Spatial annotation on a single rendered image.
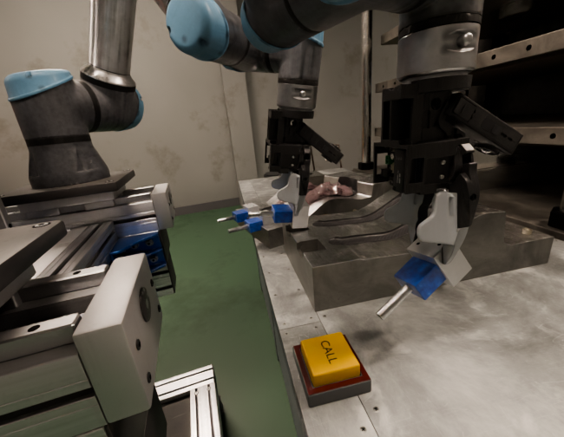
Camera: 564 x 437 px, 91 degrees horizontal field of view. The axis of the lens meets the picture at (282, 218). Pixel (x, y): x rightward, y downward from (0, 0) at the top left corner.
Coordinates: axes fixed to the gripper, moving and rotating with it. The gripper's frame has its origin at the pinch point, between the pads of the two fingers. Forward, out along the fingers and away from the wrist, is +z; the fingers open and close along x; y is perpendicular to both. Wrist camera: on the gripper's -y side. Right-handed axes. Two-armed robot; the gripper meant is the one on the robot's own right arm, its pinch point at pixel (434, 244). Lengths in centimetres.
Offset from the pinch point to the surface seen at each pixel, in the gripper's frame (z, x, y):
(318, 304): 13.6, -10.1, 13.6
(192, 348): 95, -101, 60
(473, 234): 5.2, -10.0, -16.5
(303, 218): 3.2, -26.7, 11.0
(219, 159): 24, -384, 38
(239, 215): 9, -53, 25
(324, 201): 5.6, -45.2, -0.6
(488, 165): 6, -64, -76
